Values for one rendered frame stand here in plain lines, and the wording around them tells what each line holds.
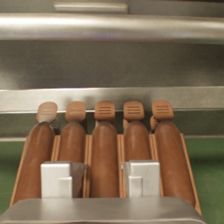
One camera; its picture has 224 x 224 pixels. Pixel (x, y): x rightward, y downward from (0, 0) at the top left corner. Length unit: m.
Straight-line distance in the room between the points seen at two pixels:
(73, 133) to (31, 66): 0.18
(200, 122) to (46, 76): 0.19
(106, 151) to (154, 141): 0.03
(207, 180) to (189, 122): 0.06
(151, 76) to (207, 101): 0.10
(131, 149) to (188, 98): 0.11
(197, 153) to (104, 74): 0.14
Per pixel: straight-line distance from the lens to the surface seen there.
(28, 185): 0.17
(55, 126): 0.23
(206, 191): 0.27
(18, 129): 0.30
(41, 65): 0.35
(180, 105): 0.27
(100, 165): 0.17
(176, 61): 0.35
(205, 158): 0.29
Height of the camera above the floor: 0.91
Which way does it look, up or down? 44 degrees down
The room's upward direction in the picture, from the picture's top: 2 degrees clockwise
